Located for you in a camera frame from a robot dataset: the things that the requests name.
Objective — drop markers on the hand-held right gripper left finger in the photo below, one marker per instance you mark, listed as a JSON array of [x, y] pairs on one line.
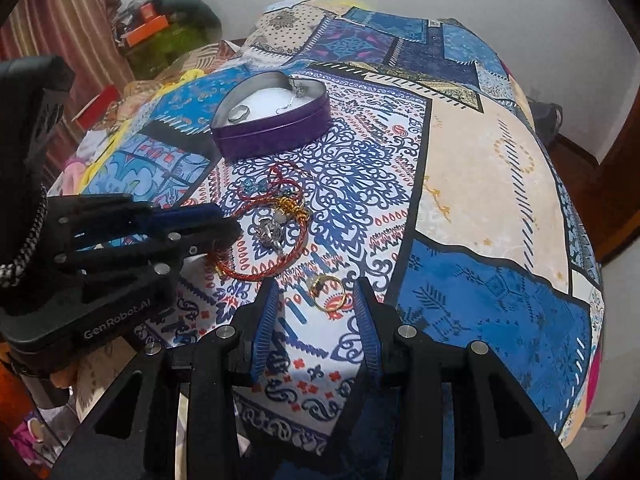
[[265, 327]]

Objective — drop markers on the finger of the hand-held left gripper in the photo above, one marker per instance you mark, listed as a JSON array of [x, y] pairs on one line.
[[185, 216], [210, 235]]

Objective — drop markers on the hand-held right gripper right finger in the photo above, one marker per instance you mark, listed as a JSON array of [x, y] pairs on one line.
[[367, 332]]

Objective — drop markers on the purple heart-shaped tin box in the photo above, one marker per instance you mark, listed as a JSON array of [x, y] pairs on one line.
[[280, 132]]

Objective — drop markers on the silver pendant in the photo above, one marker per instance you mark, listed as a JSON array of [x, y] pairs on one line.
[[266, 231]]

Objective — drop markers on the yellow cloth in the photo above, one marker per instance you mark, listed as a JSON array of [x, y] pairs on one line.
[[191, 76]]

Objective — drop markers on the red flat box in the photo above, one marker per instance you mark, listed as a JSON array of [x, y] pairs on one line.
[[97, 103]]

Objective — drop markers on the silver earring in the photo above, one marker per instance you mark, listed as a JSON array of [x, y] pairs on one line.
[[298, 91]]

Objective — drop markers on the green bag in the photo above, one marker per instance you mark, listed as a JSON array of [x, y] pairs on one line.
[[185, 45]]

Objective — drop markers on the orange box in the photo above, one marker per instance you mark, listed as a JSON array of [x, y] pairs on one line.
[[146, 30]]

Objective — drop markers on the patchwork printed bedsheet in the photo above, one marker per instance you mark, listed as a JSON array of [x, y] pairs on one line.
[[500, 185]]

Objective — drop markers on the striped curtain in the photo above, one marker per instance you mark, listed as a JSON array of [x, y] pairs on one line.
[[55, 15]]

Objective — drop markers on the dark cloth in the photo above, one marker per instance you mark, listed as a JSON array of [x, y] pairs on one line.
[[547, 117]]

